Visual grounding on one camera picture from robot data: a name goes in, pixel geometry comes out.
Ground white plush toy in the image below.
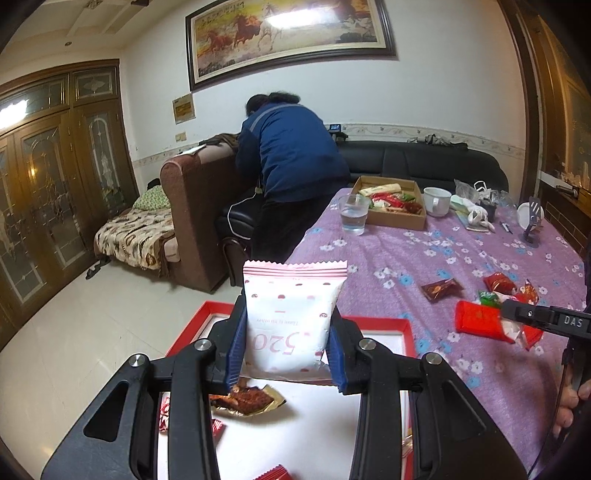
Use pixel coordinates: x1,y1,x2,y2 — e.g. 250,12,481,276
466,203,497,232

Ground yellow wall sign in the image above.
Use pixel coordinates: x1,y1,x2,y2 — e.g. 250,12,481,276
172,92,195,124

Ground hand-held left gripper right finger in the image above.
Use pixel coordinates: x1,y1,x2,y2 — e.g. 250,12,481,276
325,307,529,480

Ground wooden sideboard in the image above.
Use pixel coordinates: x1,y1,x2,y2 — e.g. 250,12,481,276
501,0,591,259

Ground framed horse painting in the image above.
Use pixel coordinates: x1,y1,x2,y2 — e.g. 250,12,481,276
185,0,399,92

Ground red packet white flower print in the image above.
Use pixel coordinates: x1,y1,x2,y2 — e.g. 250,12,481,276
501,320,544,352

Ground white mug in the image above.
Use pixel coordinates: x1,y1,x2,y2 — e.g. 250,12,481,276
422,186,453,217

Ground camouflage cloth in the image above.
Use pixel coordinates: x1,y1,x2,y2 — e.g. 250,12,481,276
198,133,241,151

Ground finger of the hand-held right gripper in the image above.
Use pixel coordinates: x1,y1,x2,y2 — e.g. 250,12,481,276
501,299,555,328

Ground plain red snack packet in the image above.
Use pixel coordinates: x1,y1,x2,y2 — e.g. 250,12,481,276
455,300,517,343

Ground black phone stand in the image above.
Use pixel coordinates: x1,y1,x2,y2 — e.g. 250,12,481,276
522,196,548,250

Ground black slippers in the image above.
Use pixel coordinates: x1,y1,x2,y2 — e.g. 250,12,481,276
85,258,112,280

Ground red packet white round label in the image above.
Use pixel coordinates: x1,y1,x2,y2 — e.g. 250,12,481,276
158,392,172,435

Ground pile of assorted snack packets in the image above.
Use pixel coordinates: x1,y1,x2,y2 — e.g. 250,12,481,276
358,181,424,215

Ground printed blanket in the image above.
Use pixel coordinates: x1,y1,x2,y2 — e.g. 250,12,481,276
93,208,178,272

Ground dark red snack packet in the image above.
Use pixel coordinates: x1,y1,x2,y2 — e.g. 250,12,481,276
421,278,464,302

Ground red rimmed white tray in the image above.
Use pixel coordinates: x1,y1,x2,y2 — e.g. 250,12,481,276
157,301,419,480

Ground brown armchair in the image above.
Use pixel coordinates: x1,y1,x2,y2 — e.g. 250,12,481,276
159,138,259,294

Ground clear plastic bag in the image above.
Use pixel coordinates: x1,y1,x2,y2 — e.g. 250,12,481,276
455,179,490,204

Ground purple floral tablecloth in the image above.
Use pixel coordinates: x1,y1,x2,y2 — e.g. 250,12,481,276
286,187,589,480

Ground person's right hand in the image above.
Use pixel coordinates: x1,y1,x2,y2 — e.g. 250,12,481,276
553,384,581,432

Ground green pillow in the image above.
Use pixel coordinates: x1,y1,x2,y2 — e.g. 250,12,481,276
134,186,172,210

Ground clear plastic cup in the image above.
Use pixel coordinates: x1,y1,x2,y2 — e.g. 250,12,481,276
338,194,371,236

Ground brown gold snack packet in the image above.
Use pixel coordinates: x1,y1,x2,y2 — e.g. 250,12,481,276
209,376,288,417

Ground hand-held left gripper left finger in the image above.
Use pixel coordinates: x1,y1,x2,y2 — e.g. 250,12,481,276
41,288,250,480

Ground white pink snack packet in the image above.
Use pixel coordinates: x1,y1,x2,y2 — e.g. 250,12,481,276
242,260,348,381

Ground black leather sofa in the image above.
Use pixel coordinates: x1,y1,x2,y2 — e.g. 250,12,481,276
337,140,509,195

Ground brown cardboard box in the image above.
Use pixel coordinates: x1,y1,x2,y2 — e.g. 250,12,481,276
349,175,428,232

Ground black cable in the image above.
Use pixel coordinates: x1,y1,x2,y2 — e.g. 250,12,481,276
529,348,571,478

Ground dark clothes bundle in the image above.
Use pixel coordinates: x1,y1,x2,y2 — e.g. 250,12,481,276
416,134,469,149

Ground wooden glass-door cabinet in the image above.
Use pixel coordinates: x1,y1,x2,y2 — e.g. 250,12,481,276
0,59,139,340

